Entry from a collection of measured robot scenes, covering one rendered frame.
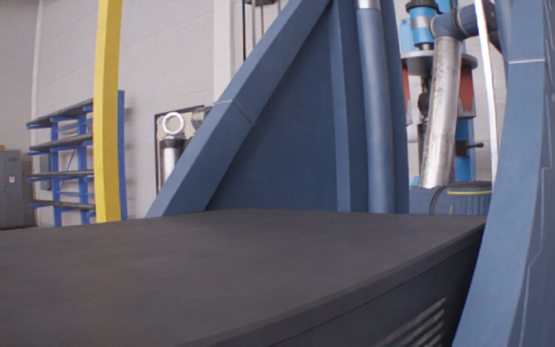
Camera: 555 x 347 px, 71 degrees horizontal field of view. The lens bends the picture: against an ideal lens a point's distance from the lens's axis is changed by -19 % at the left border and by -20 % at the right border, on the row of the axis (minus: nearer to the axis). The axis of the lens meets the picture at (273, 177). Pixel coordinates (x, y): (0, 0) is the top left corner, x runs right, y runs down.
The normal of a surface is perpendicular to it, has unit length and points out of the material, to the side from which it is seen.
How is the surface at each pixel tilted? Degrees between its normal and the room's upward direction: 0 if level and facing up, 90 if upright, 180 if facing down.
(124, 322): 0
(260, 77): 90
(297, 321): 90
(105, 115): 90
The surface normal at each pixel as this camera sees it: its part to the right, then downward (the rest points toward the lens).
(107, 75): 0.78, -0.01
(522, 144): -0.55, -0.61
